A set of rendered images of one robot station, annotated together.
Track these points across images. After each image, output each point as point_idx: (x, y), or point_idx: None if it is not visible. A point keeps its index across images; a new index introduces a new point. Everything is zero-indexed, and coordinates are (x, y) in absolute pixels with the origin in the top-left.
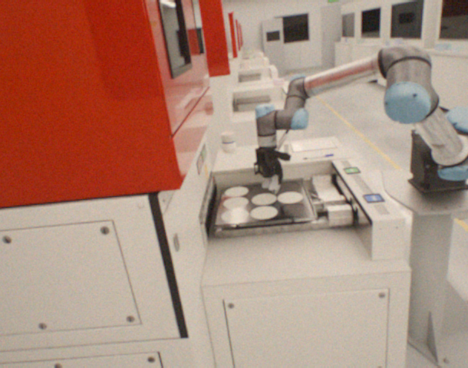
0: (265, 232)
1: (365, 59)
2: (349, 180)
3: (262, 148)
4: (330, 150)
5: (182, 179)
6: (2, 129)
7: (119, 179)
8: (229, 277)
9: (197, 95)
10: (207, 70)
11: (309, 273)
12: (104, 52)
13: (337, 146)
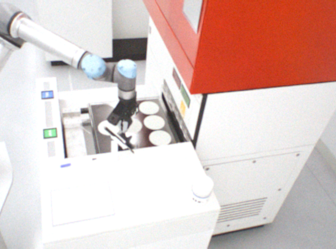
0: None
1: (33, 21)
2: (56, 119)
3: (130, 91)
4: (61, 183)
5: (143, 0)
6: None
7: None
8: (140, 88)
9: (165, 14)
10: (194, 50)
11: (95, 90)
12: None
13: (49, 196)
